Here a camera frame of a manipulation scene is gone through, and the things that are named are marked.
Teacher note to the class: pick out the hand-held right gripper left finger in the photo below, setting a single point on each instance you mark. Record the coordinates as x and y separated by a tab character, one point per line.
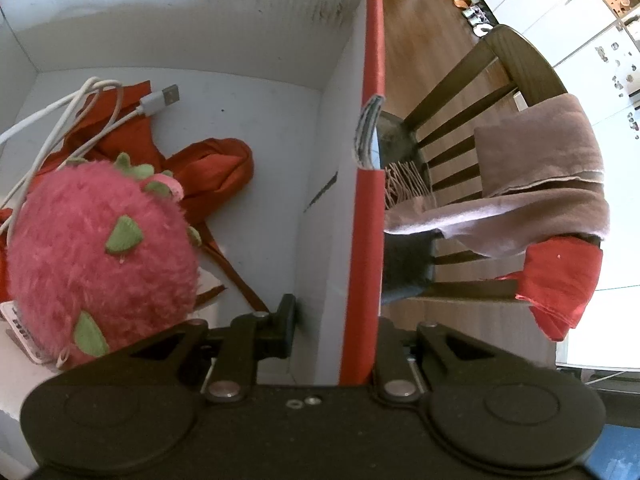
287	325

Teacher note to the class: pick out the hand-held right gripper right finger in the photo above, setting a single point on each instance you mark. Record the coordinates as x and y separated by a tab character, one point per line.
392	365

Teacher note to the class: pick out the red cloth bag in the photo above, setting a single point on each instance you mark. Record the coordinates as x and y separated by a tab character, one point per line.
215	165

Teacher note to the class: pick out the fringed tan scarf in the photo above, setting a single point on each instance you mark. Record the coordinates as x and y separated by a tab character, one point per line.
500	225

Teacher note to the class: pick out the pink plush fruit toy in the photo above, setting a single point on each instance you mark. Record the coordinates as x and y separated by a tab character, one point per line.
75	260

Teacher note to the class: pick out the red cardboard box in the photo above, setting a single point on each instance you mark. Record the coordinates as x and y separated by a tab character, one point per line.
250	35

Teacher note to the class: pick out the red cloth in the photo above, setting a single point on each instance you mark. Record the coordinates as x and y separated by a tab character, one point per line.
560	280

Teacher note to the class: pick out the wooden dining chair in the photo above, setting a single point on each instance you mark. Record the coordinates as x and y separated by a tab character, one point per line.
525	60

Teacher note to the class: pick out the row of shoes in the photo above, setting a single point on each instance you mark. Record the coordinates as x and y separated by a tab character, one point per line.
480	15

